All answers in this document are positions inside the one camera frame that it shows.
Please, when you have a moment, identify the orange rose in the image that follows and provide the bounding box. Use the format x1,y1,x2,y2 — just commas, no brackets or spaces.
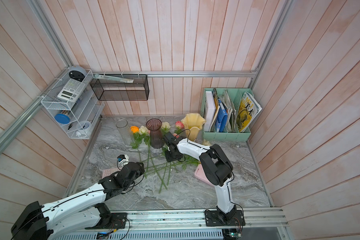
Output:
130,126,143,161

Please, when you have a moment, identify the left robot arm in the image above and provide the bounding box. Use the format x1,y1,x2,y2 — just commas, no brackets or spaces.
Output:
11,162,145,240

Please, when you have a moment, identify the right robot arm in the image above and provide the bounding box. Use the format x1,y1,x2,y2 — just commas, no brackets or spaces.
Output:
163,133,246,228

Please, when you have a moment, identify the pink calculator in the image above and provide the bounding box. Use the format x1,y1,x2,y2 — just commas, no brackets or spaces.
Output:
102,168,119,178

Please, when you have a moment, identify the pink rose upper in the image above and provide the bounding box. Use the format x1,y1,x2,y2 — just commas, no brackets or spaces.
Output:
175,121,185,134

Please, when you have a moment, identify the pink case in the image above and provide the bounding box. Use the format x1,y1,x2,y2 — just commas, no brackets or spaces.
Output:
194,164,214,187

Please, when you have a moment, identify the purple ribbed glass vase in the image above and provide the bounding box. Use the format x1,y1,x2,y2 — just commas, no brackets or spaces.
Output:
146,119,164,149

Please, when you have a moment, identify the yellow ruffled vase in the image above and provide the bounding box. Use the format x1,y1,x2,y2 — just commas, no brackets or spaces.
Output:
181,113,206,141

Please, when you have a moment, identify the clear glass cylinder vase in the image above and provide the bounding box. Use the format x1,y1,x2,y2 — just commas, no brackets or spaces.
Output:
116,119,133,145

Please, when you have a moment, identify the blue folder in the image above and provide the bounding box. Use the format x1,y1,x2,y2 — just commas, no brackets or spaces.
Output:
215,102,228,133

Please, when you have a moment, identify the white book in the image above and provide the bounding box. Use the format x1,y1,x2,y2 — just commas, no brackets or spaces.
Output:
204,91,216,132

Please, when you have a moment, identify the green file organizer box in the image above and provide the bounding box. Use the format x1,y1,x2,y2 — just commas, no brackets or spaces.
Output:
201,88,261,142

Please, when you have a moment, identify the blue lid jar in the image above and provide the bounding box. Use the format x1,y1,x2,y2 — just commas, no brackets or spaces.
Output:
54,111,71,125

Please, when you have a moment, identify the yellow magazine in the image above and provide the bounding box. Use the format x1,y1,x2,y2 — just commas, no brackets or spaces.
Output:
236,92,262,133

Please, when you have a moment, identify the white calculator on shelf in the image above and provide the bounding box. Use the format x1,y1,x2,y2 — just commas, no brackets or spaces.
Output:
57,79,86,103

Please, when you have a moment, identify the white strip on basket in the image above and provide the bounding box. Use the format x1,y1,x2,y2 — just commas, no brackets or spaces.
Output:
93,74,134,84

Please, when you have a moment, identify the round black white device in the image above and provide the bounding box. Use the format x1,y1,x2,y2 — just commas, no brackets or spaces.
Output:
69,66,87,82

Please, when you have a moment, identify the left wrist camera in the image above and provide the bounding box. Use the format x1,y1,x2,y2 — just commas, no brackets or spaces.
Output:
117,155,129,167

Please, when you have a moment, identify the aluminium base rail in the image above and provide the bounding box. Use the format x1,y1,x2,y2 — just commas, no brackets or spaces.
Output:
49,208,293,240

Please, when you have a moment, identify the black wire basket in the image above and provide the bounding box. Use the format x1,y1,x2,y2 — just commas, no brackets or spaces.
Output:
90,74,150,101

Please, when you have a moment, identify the white wire mesh shelf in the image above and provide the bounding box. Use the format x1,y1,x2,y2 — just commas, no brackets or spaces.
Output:
41,68,105,140

